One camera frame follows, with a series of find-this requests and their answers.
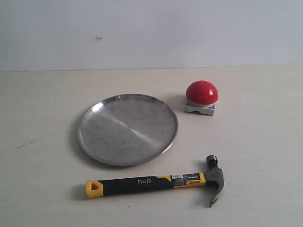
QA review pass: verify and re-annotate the round stainless steel plate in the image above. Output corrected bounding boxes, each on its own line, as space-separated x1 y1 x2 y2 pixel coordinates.
78 94 178 166

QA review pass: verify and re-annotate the black and yellow claw hammer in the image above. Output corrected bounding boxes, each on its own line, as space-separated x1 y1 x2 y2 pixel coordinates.
85 155 225 207

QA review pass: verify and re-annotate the red dome push button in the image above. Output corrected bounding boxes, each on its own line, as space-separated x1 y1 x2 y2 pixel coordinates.
185 80 219 116

